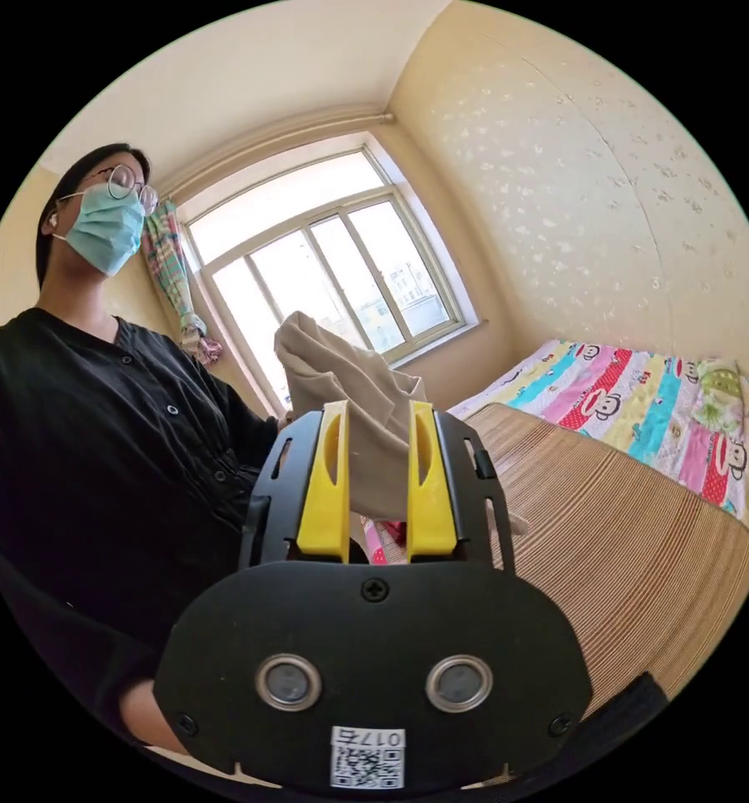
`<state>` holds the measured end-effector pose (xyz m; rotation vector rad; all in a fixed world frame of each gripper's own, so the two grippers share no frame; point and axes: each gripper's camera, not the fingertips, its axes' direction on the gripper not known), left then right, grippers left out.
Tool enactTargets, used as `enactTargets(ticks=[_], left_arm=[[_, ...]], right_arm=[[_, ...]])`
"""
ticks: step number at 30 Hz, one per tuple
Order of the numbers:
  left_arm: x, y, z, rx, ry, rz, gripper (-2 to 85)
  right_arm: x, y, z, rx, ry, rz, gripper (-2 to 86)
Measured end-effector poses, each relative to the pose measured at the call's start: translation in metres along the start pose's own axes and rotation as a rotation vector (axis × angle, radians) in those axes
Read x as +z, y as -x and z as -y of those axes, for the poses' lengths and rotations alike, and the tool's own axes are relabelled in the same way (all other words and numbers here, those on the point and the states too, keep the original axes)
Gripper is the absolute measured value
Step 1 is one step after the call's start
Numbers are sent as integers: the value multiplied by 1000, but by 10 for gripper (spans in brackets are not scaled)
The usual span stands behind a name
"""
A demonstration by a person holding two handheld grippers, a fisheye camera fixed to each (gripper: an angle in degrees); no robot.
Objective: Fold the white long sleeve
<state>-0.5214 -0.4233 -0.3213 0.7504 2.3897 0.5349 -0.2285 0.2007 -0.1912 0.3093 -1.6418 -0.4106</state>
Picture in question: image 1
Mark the bed with woven mat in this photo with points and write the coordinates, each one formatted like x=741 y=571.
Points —
x=600 y=564

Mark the person's body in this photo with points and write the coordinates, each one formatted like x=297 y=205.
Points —
x=98 y=452

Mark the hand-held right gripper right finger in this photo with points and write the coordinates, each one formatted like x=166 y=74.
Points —
x=429 y=508

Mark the plaid patterned curtain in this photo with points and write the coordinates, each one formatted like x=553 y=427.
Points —
x=170 y=263

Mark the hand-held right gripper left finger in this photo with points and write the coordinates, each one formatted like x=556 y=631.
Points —
x=324 y=502

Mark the window with white frame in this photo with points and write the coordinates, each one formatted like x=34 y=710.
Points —
x=324 y=263

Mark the person's right hand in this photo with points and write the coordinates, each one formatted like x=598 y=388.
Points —
x=148 y=715

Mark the white long sleeve shirt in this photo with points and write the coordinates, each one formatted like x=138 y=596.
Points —
x=349 y=370

